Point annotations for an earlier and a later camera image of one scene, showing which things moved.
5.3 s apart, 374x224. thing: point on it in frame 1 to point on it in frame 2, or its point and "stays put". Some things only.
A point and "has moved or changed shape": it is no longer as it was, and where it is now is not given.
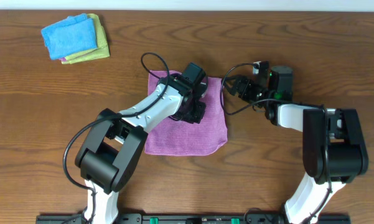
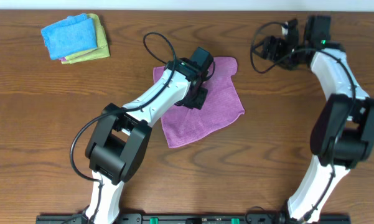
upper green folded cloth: [99, 37] stays put
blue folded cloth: [74, 35] stays put
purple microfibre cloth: [176, 137] has moved or changed shape
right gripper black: [241, 86] to [272, 45]
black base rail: [191, 219] stays put
